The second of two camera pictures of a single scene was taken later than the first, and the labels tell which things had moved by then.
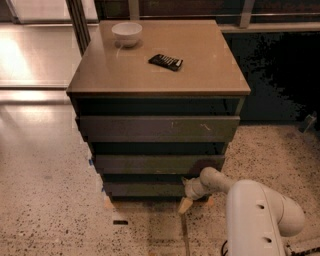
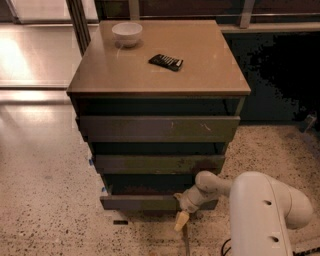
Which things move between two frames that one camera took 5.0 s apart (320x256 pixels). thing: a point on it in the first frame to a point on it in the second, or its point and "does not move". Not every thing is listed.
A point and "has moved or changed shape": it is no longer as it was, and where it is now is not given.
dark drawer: [159, 129] does not move
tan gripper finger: [185, 204] to [181, 219]
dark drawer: [145, 189] has moved or changed shape
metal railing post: [79, 24] does not move
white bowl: [127, 33] does not move
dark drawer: [157, 163] does not move
